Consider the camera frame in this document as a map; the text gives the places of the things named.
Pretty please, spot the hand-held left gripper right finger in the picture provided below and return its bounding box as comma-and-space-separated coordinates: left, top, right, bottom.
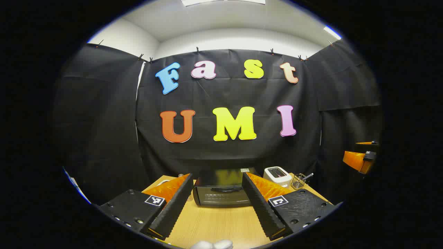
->
242, 172, 343, 241

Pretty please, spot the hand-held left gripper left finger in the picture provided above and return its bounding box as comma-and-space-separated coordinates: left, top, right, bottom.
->
99, 173, 194, 241

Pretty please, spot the black electric oven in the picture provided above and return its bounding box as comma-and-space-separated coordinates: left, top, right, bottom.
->
192, 168, 261, 208

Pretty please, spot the white toaster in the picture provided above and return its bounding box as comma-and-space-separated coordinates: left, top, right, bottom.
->
263, 166, 293, 189

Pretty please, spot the ceiling light panel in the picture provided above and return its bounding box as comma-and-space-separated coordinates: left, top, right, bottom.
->
323, 26, 342, 40
180, 0, 267, 7

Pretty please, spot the metal wire basket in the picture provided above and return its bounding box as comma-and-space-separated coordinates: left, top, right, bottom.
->
291, 174, 306, 190

